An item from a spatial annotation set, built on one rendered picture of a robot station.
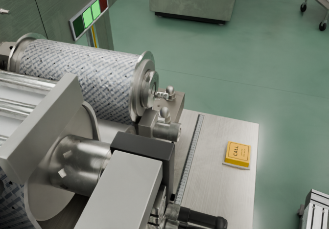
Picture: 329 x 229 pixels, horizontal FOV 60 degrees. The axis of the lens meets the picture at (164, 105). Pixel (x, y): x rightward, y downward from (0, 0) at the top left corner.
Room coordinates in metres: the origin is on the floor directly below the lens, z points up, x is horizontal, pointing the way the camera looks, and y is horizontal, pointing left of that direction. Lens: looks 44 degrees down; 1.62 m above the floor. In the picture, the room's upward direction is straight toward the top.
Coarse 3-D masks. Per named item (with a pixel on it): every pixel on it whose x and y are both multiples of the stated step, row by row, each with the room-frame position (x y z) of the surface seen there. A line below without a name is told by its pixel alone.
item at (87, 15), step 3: (87, 9) 0.88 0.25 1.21; (90, 9) 0.90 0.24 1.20; (84, 12) 0.86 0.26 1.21; (87, 12) 0.88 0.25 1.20; (90, 12) 0.90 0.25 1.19; (84, 15) 0.86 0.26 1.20; (87, 15) 0.88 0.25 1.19; (90, 15) 0.89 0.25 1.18; (84, 18) 0.86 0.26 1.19; (87, 18) 0.87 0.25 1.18; (90, 18) 0.89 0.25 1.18; (84, 21) 0.85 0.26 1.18; (87, 21) 0.87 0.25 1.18; (90, 21) 0.89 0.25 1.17; (87, 24) 0.87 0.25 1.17
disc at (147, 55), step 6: (144, 54) 0.45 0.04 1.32; (150, 54) 0.48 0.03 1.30; (138, 60) 0.43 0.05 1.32; (144, 60) 0.45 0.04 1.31; (138, 66) 0.42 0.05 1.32; (138, 72) 0.42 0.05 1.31; (132, 78) 0.40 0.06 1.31; (132, 84) 0.39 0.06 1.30; (132, 90) 0.39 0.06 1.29; (132, 96) 0.38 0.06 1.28; (132, 102) 0.38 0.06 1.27; (132, 108) 0.38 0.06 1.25; (132, 114) 0.37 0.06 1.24; (132, 120) 0.37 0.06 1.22; (138, 120) 0.40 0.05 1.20
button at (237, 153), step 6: (228, 144) 0.56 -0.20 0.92; (234, 144) 0.56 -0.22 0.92; (240, 144) 0.56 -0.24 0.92; (228, 150) 0.53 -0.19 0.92; (234, 150) 0.53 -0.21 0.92; (240, 150) 0.53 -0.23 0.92; (246, 150) 0.53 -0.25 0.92; (228, 156) 0.51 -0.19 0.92; (234, 156) 0.51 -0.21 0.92; (240, 156) 0.51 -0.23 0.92; (246, 156) 0.51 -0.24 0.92; (228, 162) 0.50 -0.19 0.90; (234, 162) 0.50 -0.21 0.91; (240, 162) 0.49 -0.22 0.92; (246, 162) 0.49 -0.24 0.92
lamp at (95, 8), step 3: (96, 3) 0.94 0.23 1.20; (93, 6) 0.92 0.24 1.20; (96, 6) 0.94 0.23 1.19; (93, 9) 0.92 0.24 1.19; (96, 9) 0.94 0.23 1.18; (99, 9) 0.96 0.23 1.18; (93, 12) 0.91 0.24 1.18; (96, 12) 0.93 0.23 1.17; (99, 12) 0.95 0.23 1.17; (93, 15) 0.91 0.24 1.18; (96, 15) 0.93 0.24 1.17
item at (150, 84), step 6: (150, 72) 0.44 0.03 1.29; (156, 72) 0.45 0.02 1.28; (144, 78) 0.43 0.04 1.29; (150, 78) 0.43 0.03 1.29; (156, 78) 0.45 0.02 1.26; (144, 84) 0.42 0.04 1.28; (150, 84) 0.42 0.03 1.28; (156, 84) 0.45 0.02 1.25; (144, 90) 0.41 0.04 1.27; (150, 90) 0.42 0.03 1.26; (156, 90) 0.45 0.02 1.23; (144, 96) 0.40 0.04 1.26; (150, 96) 0.42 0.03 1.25; (144, 102) 0.40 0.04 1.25; (150, 102) 0.41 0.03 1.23
